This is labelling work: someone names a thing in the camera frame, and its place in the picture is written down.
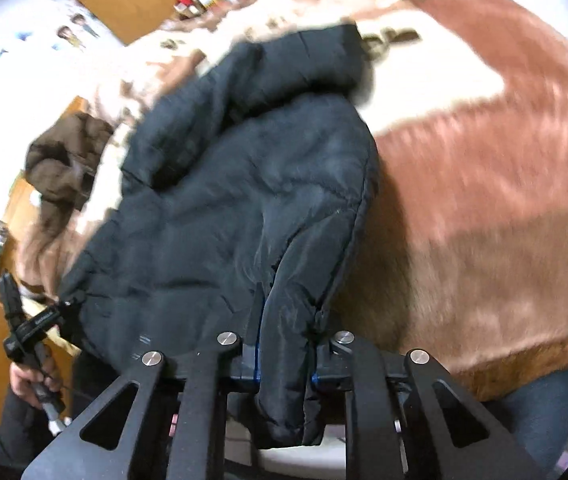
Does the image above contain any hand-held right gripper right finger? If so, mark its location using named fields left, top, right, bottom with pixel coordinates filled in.
left=309, top=330, right=557, bottom=480

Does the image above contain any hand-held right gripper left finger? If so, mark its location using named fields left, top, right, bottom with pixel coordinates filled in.
left=21, top=282, right=265, bottom=480

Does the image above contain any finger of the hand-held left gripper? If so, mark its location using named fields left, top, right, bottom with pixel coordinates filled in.
left=0, top=272, right=22, bottom=333

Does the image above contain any black puffer jacket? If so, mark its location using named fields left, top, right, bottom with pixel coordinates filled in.
left=56, top=22, right=382, bottom=451

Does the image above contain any person's left forearm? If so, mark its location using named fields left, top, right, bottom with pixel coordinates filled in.
left=0, top=390, right=65, bottom=463

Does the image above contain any person's left hand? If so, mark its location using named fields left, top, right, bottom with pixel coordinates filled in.
left=10, top=354, right=64, bottom=403

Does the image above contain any brown puffer jacket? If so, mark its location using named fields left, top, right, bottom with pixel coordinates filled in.
left=24, top=112, right=115, bottom=211

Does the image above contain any person's right leg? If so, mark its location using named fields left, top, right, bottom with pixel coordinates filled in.
left=484, top=367, right=568, bottom=473

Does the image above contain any brown printed blanket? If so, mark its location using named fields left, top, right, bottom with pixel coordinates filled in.
left=14, top=0, right=568, bottom=401

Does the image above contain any wooden wardrobe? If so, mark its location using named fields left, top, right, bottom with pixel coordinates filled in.
left=71, top=0, right=177, bottom=46

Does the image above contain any cartoon wall poster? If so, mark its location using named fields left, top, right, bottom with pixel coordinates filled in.
left=51, top=10, right=102, bottom=53

